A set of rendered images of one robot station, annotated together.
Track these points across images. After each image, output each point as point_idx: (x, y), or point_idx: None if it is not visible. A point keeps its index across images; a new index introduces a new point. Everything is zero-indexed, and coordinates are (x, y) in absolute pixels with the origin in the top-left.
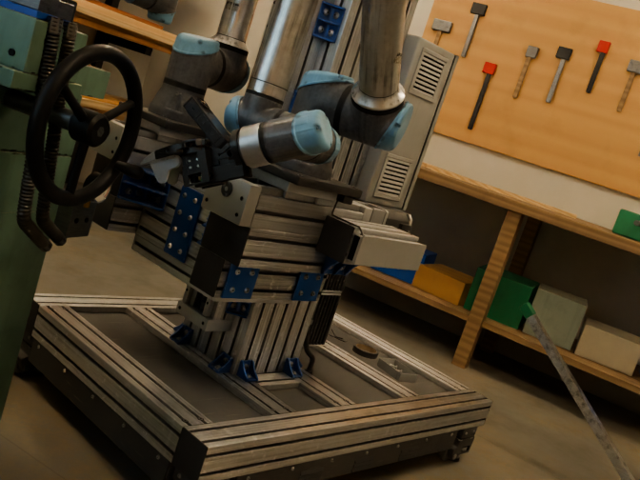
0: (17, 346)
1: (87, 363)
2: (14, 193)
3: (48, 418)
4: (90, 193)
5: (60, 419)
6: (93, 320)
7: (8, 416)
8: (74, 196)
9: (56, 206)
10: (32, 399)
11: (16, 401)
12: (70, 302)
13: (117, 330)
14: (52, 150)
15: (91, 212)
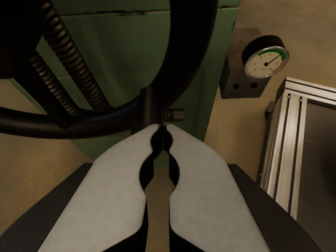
0: (200, 140)
1: (269, 154)
2: (148, 57)
3: (251, 156)
4: (102, 129)
5: (257, 160)
6: (318, 115)
7: (232, 144)
8: (65, 132)
9: (220, 65)
10: (257, 137)
11: (247, 135)
12: (312, 94)
13: (327, 133)
14: (48, 45)
15: (264, 79)
